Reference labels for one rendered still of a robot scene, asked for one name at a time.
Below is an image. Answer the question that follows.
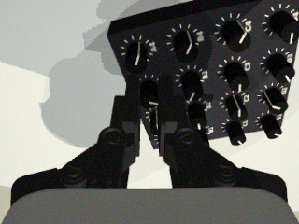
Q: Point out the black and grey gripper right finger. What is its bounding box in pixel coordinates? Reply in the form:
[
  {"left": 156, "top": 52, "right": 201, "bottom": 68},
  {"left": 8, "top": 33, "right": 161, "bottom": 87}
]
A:
[{"left": 157, "top": 75, "right": 288, "bottom": 203}]

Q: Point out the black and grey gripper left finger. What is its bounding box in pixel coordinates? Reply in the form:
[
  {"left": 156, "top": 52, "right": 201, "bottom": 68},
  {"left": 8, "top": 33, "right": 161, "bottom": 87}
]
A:
[{"left": 10, "top": 75, "right": 141, "bottom": 207}]

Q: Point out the black knob box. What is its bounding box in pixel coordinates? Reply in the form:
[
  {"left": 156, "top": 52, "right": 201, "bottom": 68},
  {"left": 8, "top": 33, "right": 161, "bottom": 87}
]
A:
[{"left": 107, "top": 0, "right": 299, "bottom": 149}]

